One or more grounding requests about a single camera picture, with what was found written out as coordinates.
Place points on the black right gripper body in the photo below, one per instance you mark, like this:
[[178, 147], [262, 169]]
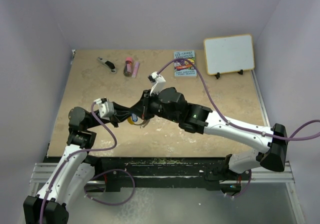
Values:
[[152, 106]]

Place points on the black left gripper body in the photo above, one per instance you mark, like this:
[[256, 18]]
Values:
[[116, 119]]

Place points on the blue key tag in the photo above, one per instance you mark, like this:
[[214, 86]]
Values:
[[134, 118]]

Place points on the metal keyring organizer with rings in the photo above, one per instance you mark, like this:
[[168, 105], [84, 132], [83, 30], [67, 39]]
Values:
[[141, 123]]

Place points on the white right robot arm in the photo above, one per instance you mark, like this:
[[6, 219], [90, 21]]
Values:
[[268, 144]]

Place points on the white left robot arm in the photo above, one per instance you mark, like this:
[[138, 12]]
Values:
[[52, 203]]

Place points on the pink capped bottle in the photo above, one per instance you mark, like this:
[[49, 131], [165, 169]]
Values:
[[128, 69]]

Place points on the pink highlighter marker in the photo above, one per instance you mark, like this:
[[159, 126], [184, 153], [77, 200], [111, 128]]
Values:
[[135, 69]]

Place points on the grey black stapler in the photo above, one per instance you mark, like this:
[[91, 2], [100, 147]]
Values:
[[108, 64]]

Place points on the treehouse paperback book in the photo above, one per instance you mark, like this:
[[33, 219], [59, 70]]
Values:
[[183, 68]]

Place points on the yellow framed whiteboard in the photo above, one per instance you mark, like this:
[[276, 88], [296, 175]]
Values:
[[229, 54]]

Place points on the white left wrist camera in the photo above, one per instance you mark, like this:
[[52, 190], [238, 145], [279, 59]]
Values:
[[105, 108]]

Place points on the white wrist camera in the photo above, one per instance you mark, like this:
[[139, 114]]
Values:
[[105, 108], [158, 82]]

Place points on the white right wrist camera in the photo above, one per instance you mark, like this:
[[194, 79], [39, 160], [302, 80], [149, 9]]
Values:
[[158, 82]]

